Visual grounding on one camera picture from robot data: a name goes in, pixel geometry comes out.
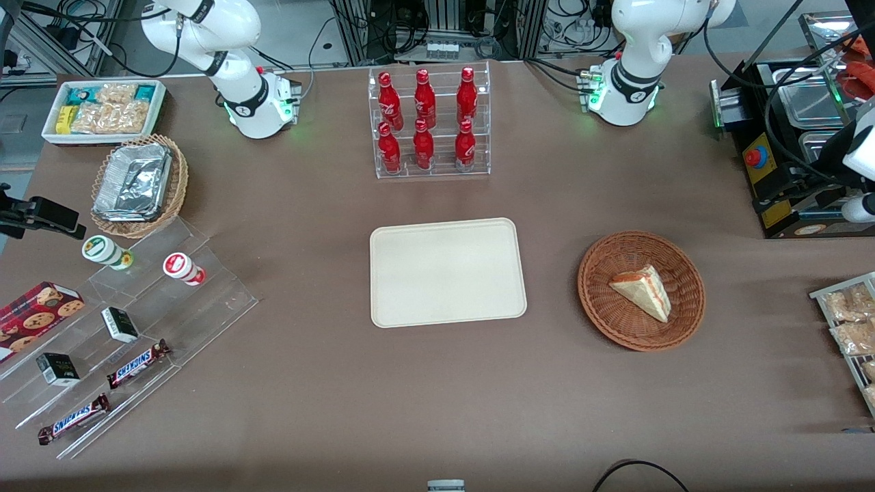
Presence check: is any black cable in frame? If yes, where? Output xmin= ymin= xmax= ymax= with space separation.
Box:
xmin=592 ymin=460 xmax=690 ymax=492

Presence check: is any clear acrylic step display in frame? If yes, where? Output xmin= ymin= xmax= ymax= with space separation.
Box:
xmin=0 ymin=217 xmax=259 ymax=460

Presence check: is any red cookie box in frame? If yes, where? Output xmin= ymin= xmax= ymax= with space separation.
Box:
xmin=0 ymin=282 xmax=85 ymax=363

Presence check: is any orange fried food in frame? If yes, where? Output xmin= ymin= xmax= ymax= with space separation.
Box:
xmin=837 ymin=34 xmax=875 ymax=100

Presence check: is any silver foil container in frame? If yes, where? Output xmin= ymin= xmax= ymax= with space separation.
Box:
xmin=93 ymin=142 xmax=173 ymax=223

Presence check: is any triangular sandwich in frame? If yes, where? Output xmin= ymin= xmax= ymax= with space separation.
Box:
xmin=608 ymin=264 xmax=672 ymax=323

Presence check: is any red-lid white cup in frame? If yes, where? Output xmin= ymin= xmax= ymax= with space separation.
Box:
xmin=163 ymin=252 xmax=206 ymax=286

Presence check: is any oval tan wicker basket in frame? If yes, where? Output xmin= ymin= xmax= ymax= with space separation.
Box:
xmin=90 ymin=134 xmax=189 ymax=239

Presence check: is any small black box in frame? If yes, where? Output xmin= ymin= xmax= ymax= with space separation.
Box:
xmin=101 ymin=307 xmax=140 ymax=344
xmin=36 ymin=353 xmax=81 ymax=387

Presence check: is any stainless steel pan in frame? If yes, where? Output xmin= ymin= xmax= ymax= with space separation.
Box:
xmin=778 ymin=82 xmax=852 ymax=128
xmin=798 ymin=130 xmax=832 ymax=159

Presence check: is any clear acrylic bottle rack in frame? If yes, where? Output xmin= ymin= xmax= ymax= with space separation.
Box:
xmin=368 ymin=61 xmax=492 ymax=180

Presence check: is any tray of packaged snacks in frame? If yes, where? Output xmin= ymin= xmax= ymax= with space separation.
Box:
xmin=809 ymin=272 xmax=875 ymax=418

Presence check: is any white rectangular snack bin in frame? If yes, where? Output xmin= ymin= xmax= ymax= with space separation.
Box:
xmin=41 ymin=79 xmax=167 ymax=147

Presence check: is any green-lid white cup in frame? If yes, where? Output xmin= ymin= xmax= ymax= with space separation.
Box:
xmin=82 ymin=235 xmax=133 ymax=271

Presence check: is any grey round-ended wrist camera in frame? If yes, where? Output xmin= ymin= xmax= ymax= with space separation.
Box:
xmin=842 ymin=194 xmax=875 ymax=223

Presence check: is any clear bag of crackers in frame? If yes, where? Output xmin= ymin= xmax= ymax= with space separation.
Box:
xmin=72 ymin=102 xmax=150 ymax=135
xmin=96 ymin=83 xmax=137 ymax=105

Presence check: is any red cola bottle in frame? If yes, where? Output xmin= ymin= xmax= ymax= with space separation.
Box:
xmin=378 ymin=122 xmax=402 ymax=174
xmin=378 ymin=71 xmax=404 ymax=131
xmin=414 ymin=68 xmax=437 ymax=129
xmin=413 ymin=119 xmax=435 ymax=170
xmin=455 ymin=120 xmax=476 ymax=172
xmin=457 ymin=66 xmax=478 ymax=125

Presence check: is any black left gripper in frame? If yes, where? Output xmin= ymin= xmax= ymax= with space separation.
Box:
xmin=815 ymin=120 xmax=865 ymax=201

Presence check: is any black food warmer machine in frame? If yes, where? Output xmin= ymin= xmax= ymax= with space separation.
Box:
xmin=710 ymin=12 xmax=875 ymax=239

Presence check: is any beige plastic tray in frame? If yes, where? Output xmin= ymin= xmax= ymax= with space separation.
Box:
xmin=369 ymin=217 xmax=528 ymax=329

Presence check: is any brown Snickers bar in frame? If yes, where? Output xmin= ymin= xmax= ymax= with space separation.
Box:
xmin=38 ymin=394 xmax=111 ymax=446
xmin=107 ymin=340 xmax=172 ymax=390

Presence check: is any black camera clamp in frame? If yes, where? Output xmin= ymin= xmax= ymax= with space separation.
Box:
xmin=0 ymin=183 xmax=87 ymax=240

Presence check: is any aluminium frame rack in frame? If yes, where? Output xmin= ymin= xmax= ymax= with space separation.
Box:
xmin=328 ymin=0 xmax=548 ymax=66

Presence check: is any round brown wicker basket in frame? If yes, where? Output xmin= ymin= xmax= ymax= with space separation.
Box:
xmin=578 ymin=231 xmax=706 ymax=353

